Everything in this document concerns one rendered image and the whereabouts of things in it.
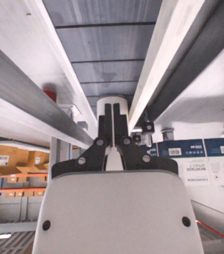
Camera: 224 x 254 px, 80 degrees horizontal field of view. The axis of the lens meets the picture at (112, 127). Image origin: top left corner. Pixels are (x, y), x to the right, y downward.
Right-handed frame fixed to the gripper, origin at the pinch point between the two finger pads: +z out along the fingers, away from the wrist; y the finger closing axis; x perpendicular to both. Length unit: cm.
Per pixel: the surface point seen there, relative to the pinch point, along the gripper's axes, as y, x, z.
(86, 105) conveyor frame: -4.8, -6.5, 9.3
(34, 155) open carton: -135, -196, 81
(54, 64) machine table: -8.9, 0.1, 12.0
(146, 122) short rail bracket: 8.0, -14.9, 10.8
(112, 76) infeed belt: 0.2, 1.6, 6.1
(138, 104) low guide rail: 3.2, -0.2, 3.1
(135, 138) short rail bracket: 7.9, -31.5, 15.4
